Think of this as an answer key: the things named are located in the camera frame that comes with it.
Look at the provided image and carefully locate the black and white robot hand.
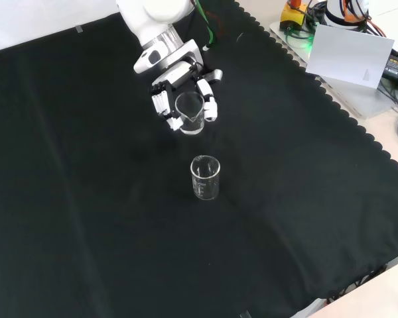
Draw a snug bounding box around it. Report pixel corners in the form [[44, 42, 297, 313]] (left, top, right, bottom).
[[149, 61, 219, 133]]

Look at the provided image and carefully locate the green cable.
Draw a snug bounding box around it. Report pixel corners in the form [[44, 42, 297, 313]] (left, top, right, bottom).
[[194, 0, 219, 51]]

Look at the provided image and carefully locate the pale board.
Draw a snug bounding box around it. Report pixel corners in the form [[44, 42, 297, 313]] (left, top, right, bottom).
[[304, 25, 395, 90]]

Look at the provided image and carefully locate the orange cable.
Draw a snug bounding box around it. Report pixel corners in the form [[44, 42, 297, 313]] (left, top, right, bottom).
[[336, 5, 367, 25]]

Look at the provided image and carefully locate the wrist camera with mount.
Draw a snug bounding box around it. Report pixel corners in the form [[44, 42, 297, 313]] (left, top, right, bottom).
[[202, 68, 224, 83]]

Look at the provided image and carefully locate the black bench cloth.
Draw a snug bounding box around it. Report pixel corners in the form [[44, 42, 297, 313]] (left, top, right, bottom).
[[0, 0, 398, 318]]

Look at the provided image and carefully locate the clear glass beaker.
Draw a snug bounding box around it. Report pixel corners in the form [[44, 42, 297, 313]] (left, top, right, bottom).
[[174, 92, 206, 135], [190, 154, 222, 201]]

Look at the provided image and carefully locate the yellow stop button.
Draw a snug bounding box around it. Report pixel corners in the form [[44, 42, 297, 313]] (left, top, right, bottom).
[[281, 0, 308, 28]]

